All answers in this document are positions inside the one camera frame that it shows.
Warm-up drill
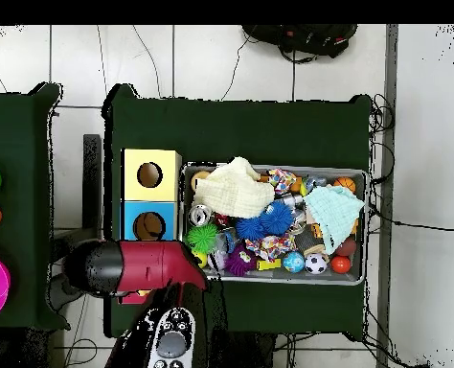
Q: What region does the blue spiky toy with eyes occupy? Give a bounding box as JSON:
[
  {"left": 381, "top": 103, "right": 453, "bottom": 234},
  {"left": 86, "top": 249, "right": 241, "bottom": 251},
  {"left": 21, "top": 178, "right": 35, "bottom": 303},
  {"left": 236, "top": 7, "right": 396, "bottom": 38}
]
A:
[{"left": 259, "top": 199, "right": 294, "bottom": 236}]

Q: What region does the colourful knotted cloth toy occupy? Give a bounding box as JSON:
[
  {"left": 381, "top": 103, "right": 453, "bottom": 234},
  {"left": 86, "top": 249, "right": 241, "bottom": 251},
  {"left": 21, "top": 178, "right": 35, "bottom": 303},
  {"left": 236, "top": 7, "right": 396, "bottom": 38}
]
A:
[{"left": 244, "top": 234, "right": 296, "bottom": 263}]

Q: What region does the wooden box with three holes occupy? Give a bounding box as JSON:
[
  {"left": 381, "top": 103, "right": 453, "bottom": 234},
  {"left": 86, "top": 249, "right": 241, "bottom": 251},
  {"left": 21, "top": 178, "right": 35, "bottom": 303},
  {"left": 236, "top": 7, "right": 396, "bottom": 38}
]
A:
[{"left": 118, "top": 148, "right": 183, "bottom": 306}]

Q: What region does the shallow mesh bin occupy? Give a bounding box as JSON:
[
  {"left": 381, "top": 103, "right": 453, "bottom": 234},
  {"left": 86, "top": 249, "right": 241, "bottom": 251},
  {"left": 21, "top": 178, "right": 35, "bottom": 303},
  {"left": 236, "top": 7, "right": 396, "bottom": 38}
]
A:
[{"left": 177, "top": 162, "right": 369, "bottom": 287}]

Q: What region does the cream yellow cloth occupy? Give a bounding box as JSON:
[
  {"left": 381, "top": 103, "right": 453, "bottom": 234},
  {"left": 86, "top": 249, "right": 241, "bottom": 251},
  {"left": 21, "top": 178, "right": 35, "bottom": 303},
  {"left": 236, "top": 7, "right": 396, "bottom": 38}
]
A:
[{"left": 193, "top": 155, "right": 276, "bottom": 219}]

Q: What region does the crushed silver can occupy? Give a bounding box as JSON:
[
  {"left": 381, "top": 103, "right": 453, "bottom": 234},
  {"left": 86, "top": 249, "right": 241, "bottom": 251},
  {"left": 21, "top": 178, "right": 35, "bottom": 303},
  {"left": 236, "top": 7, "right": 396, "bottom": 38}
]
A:
[{"left": 188, "top": 203, "right": 214, "bottom": 227}]

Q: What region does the green spiky ball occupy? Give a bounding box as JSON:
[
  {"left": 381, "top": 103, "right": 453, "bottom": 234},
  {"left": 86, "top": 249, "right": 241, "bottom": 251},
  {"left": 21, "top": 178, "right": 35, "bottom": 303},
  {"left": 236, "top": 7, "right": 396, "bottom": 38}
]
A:
[{"left": 185, "top": 222, "right": 219, "bottom": 255}]

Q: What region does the dark green tablecloth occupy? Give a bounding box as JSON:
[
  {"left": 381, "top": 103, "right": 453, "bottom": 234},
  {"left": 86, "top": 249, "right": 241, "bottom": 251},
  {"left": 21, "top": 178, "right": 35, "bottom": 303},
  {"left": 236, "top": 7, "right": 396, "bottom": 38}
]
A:
[
  {"left": 102, "top": 82, "right": 374, "bottom": 340},
  {"left": 0, "top": 81, "right": 72, "bottom": 332}
]

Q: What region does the blue globe print ball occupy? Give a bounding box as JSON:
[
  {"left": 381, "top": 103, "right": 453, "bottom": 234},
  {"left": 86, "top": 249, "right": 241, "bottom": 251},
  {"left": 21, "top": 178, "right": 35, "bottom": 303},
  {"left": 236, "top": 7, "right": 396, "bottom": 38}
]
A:
[{"left": 282, "top": 250, "right": 306, "bottom": 274}]

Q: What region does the small soccer ball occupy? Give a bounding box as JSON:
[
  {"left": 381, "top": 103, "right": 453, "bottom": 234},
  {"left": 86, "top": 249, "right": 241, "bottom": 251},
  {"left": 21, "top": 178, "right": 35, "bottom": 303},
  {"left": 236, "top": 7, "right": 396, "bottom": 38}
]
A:
[{"left": 304, "top": 252, "right": 329, "bottom": 276}]

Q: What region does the mint green cloth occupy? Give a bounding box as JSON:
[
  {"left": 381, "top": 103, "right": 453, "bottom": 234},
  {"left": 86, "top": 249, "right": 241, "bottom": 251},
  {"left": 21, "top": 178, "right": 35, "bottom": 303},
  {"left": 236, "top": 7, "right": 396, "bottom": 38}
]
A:
[{"left": 304, "top": 184, "right": 366, "bottom": 256}]

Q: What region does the small orange basketball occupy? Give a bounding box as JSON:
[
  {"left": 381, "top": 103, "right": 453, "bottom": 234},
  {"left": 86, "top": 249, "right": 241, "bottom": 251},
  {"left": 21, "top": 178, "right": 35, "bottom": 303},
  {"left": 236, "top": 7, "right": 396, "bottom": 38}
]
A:
[{"left": 332, "top": 175, "right": 357, "bottom": 193}]

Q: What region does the red orange ball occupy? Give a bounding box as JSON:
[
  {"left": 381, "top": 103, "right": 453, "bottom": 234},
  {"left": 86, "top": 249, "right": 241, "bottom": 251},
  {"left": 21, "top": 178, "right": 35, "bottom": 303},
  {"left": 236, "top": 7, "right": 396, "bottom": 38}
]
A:
[{"left": 329, "top": 255, "right": 352, "bottom": 275}]

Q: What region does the black stand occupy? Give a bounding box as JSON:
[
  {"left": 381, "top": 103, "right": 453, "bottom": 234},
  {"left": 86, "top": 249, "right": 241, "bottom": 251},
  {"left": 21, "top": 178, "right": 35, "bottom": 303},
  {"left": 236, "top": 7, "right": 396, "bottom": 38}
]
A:
[{"left": 48, "top": 133, "right": 103, "bottom": 312}]

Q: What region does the black backpack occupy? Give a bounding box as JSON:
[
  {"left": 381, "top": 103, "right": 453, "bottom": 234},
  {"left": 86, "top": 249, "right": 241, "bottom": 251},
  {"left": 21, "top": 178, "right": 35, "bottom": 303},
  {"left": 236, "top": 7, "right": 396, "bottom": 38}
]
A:
[{"left": 241, "top": 24, "right": 359, "bottom": 64}]

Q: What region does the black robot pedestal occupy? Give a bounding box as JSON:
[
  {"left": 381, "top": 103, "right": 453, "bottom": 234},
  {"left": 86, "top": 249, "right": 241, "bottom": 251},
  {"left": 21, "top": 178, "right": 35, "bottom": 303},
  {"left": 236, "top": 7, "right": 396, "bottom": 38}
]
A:
[{"left": 222, "top": 331, "right": 278, "bottom": 368}]

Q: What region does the black floor cable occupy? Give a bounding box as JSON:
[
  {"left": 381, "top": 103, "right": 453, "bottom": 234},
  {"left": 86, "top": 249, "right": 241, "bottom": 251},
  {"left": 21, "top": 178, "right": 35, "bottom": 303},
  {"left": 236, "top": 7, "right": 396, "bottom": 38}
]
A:
[{"left": 368, "top": 204, "right": 454, "bottom": 234}]

